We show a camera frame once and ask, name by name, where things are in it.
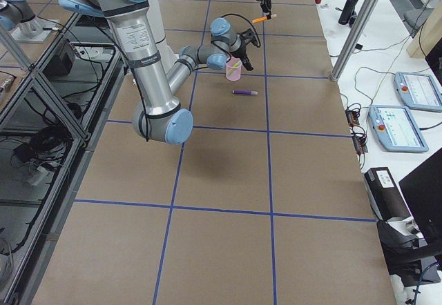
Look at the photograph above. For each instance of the orange marker pen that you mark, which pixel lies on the orange marker pen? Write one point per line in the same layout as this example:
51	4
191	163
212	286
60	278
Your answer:
264	18

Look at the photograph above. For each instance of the purple marker pen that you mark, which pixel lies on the purple marker pen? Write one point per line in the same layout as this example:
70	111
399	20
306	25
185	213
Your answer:
245	92

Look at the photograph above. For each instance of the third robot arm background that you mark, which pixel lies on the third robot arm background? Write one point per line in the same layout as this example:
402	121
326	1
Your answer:
17	16

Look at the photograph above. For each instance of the pink mesh pen holder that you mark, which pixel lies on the pink mesh pen holder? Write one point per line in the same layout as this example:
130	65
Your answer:
233	74

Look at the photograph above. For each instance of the black water bottle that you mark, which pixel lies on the black water bottle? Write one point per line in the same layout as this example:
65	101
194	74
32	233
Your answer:
348	13

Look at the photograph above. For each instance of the small electronics board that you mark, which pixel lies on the small electronics board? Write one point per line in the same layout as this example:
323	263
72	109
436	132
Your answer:
358	133

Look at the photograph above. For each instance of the near teach pendant tablet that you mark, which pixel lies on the near teach pendant tablet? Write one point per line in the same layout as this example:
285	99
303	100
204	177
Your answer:
396	129

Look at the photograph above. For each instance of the teach pendant tablet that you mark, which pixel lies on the teach pendant tablet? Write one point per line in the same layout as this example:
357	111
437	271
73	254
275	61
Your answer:
396	129
418	91

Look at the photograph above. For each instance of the far teach pendant tablet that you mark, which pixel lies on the far teach pendant tablet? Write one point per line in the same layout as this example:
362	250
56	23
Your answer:
418	91

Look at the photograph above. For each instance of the black box with label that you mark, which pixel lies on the black box with label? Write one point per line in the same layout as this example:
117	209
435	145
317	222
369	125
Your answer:
384	195

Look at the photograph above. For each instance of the black monitor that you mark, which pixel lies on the black monitor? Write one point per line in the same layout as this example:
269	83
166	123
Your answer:
421	189

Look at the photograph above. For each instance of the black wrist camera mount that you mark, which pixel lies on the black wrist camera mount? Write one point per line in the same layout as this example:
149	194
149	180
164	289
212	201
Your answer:
250	36

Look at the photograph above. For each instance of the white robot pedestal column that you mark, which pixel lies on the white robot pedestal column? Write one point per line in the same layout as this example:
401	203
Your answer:
168	57

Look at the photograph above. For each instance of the aluminium frame post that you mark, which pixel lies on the aluminium frame post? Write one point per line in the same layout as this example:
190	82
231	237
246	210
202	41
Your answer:
366	10

